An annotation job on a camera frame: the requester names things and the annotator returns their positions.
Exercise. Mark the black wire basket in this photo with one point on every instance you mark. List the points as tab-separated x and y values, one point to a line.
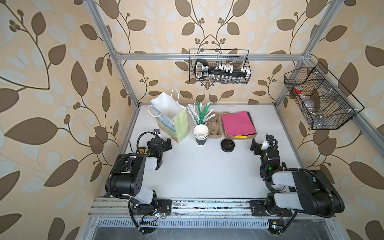
331	102
235	57

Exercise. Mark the black handheld tool in basket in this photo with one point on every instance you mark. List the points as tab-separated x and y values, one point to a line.
203	70

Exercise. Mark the brown pulp cup carrier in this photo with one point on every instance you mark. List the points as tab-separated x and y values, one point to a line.
215	127

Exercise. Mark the white wrapped straw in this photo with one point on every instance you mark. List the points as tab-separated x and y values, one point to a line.
194	115

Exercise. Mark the red capped clear bottle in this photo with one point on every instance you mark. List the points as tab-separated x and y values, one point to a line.
298	91

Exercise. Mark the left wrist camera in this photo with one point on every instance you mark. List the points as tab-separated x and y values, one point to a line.
157	132

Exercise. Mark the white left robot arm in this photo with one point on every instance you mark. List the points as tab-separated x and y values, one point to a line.
126	181

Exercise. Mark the black wire basket right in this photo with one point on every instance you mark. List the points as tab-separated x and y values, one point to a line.
331	102

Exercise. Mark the black plastic cup lid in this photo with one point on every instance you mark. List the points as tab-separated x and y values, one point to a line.
227	145

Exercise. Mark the green white paper gift bag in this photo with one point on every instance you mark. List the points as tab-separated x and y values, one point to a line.
171	116

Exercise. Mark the brown cardboard napkin box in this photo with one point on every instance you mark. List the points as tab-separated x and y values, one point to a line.
240	137

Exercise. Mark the green wrapped straw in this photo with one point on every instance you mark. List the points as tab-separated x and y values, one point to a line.
202	110

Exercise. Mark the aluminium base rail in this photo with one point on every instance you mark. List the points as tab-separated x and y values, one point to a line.
189	208

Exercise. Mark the stack of paper cups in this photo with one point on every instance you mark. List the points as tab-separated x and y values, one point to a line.
201	133

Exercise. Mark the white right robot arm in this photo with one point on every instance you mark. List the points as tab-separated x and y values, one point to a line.
292	191

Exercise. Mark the black wire basket rear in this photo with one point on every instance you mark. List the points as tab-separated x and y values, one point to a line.
235	57

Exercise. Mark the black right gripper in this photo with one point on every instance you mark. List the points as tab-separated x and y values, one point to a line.
255	147

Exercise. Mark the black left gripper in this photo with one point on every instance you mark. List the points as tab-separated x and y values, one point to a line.
167	144

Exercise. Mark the yellow black tape measure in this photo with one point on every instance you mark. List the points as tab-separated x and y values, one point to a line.
143	150

